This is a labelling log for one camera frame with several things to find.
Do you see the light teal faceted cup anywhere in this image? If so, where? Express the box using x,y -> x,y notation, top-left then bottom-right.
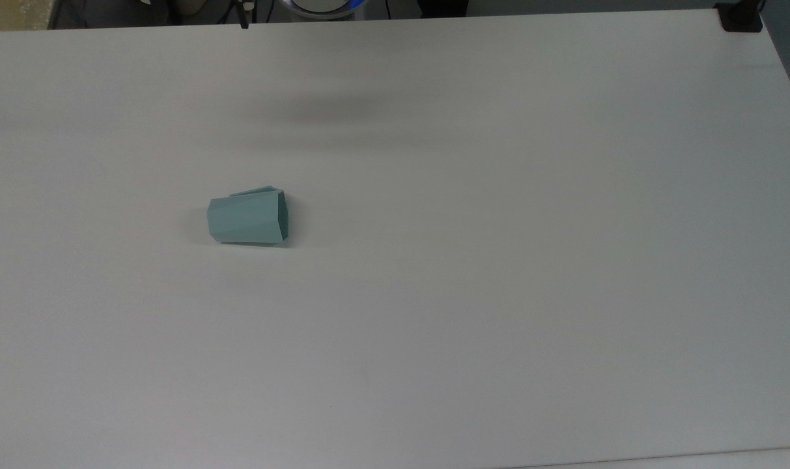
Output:
206,186 -> 290,247

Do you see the black table clamp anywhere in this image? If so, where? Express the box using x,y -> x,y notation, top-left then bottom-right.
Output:
714,0 -> 766,33

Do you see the yellowish board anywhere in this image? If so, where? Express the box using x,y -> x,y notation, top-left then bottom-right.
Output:
0,0 -> 58,33

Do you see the white robot base blue ring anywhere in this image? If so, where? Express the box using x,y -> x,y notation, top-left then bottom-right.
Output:
283,0 -> 371,21

